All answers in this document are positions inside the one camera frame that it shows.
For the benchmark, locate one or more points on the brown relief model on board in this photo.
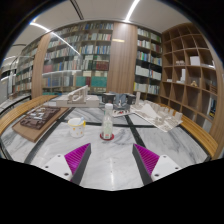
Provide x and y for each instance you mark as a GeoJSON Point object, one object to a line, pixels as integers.
{"type": "Point", "coordinates": [38, 118]}

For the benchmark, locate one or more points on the ceiling light strip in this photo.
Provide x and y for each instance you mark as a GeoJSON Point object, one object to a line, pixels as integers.
{"type": "Point", "coordinates": [132, 10]}

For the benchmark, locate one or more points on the curved wooden bench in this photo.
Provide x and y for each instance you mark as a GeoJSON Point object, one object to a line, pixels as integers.
{"type": "Point", "coordinates": [200, 135]}
{"type": "Point", "coordinates": [20, 111]}

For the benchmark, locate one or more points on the dark grey building model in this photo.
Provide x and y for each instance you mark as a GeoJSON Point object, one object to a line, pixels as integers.
{"type": "Point", "coordinates": [120, 99]}

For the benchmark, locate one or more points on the large wooden bookshelf with books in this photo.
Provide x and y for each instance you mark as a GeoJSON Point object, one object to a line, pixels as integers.
{"type": "Point", "coordinates": [80, 56]}

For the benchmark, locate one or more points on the white city block model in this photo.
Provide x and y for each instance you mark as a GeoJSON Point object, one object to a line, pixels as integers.
{"type": "Point", "coordinates": [156, 115]}

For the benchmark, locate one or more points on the distant bookshelf row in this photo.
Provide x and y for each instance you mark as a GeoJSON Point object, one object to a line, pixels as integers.
{"type": "Point", "coordinates": [23, 76]}

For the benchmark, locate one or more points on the white architectural ramp model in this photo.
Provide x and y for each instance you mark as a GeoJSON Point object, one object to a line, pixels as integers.
{"type": "Point", "coordinates": [78, 100]}

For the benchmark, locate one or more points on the narrow wooden bookshelf with books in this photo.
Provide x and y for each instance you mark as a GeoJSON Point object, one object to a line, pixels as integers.
{"type": "Point", "coordinates": [146, 63]}

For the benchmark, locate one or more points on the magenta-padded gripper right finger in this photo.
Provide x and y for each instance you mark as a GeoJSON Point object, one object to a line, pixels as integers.
{"type": "Point", "coordinates": [146, 159]}

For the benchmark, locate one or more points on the clear plastic drink bottle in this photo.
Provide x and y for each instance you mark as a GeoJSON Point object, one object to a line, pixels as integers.
{"type": "Point", "coordinates": [107, 125]}

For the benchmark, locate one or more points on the wooden cubby shelf unit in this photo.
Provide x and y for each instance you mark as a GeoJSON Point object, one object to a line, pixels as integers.
{"type": "Point", "coordinates": [190, 70]}

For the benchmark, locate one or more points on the small white model with red details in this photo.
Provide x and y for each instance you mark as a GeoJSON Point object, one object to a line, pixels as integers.
{"type": "Point", "coordinates": [121, 112]}

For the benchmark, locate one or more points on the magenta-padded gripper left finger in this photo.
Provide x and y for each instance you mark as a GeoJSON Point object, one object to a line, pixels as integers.
{"type": "Point", "coordinates": [78, 159]}

